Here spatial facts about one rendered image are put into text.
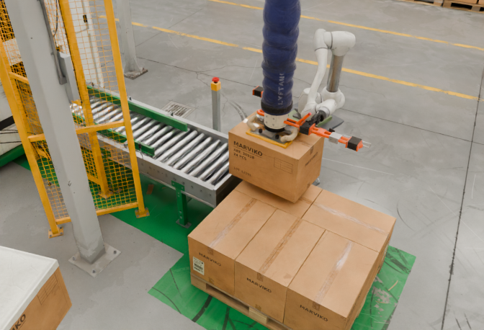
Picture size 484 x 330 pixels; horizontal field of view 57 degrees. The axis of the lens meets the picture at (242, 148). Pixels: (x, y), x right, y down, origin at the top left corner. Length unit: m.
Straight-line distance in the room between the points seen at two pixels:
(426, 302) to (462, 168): 1.89
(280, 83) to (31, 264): 1.83
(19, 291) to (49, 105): 1.11
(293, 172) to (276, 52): 0.84
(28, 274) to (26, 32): 1.30
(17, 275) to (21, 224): 1.86
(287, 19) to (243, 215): 1.46
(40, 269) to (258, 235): 1.44
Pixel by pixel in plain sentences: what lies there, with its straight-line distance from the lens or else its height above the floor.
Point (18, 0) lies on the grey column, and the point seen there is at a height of 2.14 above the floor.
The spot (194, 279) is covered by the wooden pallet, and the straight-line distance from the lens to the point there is 3.60.
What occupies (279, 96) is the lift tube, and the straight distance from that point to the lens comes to 3.07.
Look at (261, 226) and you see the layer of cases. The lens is 3.32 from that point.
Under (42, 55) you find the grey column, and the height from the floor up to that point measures 1.82.
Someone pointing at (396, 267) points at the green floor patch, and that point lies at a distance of 3.99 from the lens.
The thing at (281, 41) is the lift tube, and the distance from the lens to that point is 2.88.
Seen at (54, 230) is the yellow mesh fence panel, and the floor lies 0.05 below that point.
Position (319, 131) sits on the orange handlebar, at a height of 1.21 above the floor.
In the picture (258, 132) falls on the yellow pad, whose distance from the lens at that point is 3.28.
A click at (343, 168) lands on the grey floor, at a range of 4.81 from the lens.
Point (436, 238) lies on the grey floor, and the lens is 4.34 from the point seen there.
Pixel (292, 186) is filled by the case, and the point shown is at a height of 0.82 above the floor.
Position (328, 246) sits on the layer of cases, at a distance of 3.25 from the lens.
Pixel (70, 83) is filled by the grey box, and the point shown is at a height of 1.60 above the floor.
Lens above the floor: 2.92
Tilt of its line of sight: 36 degrees down
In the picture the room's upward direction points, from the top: 1 degrees clockwise
